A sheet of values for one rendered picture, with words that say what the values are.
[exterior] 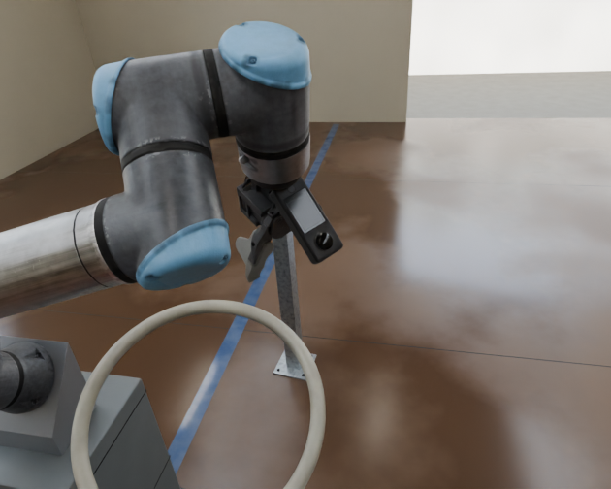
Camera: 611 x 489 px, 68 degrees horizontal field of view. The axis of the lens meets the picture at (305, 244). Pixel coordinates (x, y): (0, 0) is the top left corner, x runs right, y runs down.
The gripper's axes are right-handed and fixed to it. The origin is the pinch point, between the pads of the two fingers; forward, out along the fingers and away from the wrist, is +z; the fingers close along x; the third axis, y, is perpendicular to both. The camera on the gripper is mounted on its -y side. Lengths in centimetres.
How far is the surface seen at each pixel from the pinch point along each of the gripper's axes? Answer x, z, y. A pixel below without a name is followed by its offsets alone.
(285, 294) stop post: -42, 140, 61
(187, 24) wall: -254, 270, 555
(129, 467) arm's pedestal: 50, 96, 24
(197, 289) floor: -23, 226, 147
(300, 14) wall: -361, 243, 433
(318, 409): 6.2, 28.6, -15.4
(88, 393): 39, 28, 16
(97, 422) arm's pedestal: 48, 78, 34
